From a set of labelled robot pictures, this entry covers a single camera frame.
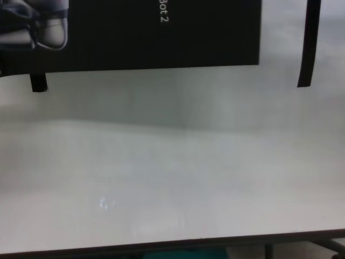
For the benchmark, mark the dark metal table leg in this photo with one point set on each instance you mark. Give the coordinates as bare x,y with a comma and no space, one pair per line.
268,252

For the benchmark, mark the dark slanted table frame bar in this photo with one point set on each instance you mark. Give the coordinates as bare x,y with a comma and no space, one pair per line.
328,248

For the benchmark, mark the black tape frame outline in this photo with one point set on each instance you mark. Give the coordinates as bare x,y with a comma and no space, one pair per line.
310,40

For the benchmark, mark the black AI2 Robotics robot poster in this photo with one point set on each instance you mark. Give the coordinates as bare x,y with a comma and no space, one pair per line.
134,32

